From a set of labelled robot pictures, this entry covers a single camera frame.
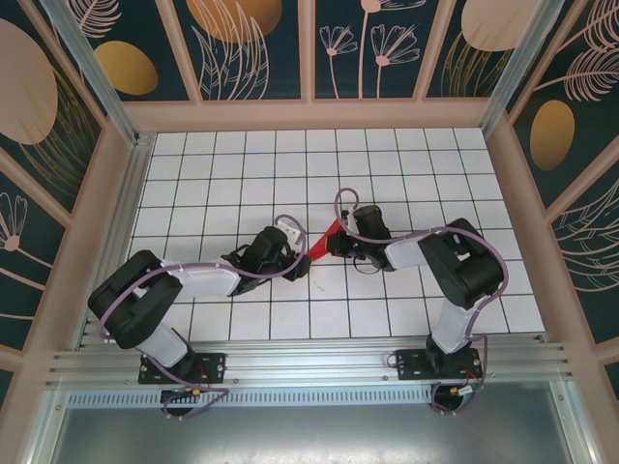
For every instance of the red square paper sheet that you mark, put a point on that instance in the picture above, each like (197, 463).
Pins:
(323, 244)

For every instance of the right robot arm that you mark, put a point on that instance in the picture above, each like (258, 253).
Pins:
(462, 268)

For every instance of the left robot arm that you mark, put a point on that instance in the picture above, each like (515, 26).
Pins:
(135, 297)

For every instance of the grey metal shelf sheet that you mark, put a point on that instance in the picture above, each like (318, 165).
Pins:
(309, 435)

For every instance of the long aluminium mounting rail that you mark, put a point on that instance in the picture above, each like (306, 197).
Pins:
(309, 362)

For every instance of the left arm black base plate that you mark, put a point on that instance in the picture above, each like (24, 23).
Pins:
(213, 367)

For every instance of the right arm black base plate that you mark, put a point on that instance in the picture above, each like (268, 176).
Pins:
(411, 365)

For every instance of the short aluminium side rail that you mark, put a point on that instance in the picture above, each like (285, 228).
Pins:
(121, 241)

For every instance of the aluminium corner post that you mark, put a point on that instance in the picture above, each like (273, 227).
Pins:
(97, 77)
(512, 63)

